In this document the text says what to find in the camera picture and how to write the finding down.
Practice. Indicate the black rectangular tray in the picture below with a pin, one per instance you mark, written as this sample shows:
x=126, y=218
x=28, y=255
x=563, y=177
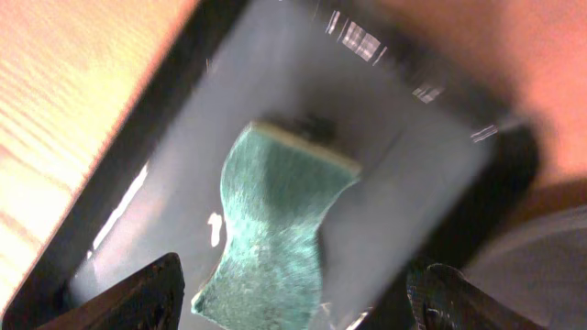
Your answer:
x=442, y=160

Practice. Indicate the green yellow sponge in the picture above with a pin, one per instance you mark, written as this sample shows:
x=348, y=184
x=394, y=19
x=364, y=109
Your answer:
x=276, y=189

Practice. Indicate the black round tray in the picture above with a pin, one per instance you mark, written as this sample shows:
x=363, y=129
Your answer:
x=538, y=270

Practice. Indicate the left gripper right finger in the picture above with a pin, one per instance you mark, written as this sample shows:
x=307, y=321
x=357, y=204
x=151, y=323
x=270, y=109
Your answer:
x=441, y=298

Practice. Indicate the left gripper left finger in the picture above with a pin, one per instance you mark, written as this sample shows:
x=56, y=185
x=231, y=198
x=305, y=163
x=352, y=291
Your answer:
x=151, y=298

